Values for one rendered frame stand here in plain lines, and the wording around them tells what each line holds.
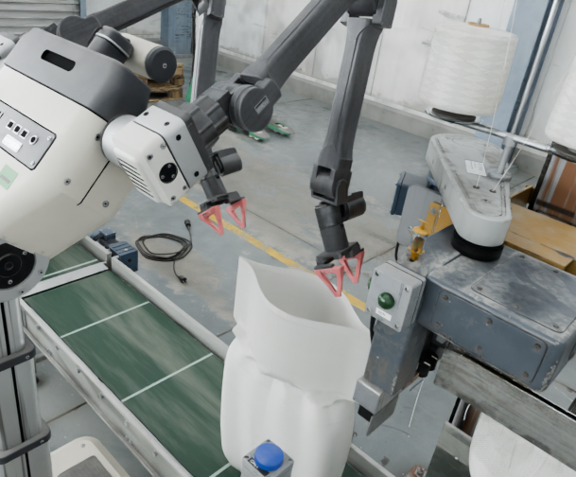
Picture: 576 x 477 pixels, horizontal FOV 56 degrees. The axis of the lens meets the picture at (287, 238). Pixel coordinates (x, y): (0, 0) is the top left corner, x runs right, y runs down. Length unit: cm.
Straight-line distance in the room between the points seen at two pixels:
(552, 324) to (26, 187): 86
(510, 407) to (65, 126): 95
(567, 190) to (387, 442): 149
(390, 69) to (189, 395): 563
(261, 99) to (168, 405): 124
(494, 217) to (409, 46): 597
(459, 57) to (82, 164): 71
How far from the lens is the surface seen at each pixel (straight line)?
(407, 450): 249
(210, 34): 156
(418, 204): 135
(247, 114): 95
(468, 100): 114
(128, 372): 207
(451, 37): 113
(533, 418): 115
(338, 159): 117
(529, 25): 583
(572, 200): 133
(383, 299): 90
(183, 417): 191
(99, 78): 102
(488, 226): 98
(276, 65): 101
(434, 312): 94
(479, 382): 116
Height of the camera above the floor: 177
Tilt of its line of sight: 28 degrees down
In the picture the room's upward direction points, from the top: 8 degrees clockwise
